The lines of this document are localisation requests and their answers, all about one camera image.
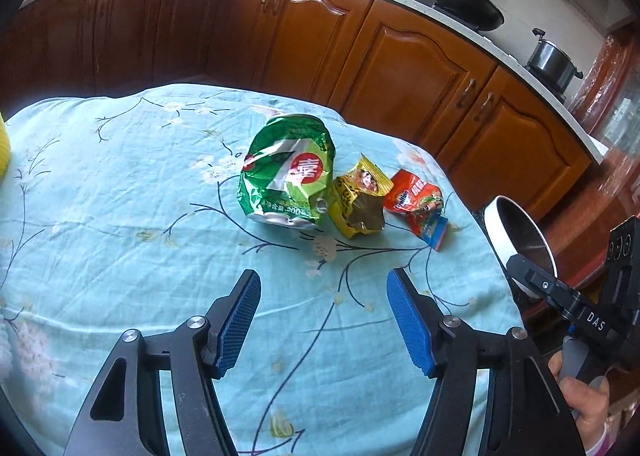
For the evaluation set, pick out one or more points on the yellow snack packet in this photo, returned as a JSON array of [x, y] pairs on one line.
[[360, 201]]

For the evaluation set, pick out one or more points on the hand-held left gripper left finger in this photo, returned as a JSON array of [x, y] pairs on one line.
[[235, 331]]

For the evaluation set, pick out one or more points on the white bin with black liner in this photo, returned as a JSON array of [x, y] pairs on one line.
[[522, 231]]

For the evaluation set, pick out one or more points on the yellow foam fruit net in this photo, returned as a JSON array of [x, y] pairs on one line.
[[3, 151]]

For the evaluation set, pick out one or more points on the green chip bag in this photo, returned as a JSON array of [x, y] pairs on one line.
[[285, 171]]

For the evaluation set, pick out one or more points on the person's right hand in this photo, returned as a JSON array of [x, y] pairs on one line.
[[582, 403]]

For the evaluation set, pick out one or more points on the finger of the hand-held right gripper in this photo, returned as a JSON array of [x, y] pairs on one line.
[[542, 286]]

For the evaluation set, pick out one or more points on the steel cooking pot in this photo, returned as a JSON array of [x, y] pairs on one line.
[[552, 61]]

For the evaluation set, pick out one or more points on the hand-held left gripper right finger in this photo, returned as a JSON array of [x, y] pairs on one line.
[[412, 321]]

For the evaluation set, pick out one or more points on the light blue floral tablecloth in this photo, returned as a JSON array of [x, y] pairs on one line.
[[150, 216]]

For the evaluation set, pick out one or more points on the orange snack packet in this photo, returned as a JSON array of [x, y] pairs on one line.
[[415, 198]]

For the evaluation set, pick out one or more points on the small white foam fruit net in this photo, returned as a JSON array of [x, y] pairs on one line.
[[4, 346]]

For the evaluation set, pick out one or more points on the wooden glass door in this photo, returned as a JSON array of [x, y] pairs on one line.
[[610, 136]]

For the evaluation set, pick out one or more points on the gas stove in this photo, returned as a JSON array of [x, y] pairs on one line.
[[515, 58]]

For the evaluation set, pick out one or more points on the person's right forearm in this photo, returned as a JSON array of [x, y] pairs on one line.
[[604, 438]]

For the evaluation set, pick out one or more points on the wooden lower cabinets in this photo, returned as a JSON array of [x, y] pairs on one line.
[[400, 61]]

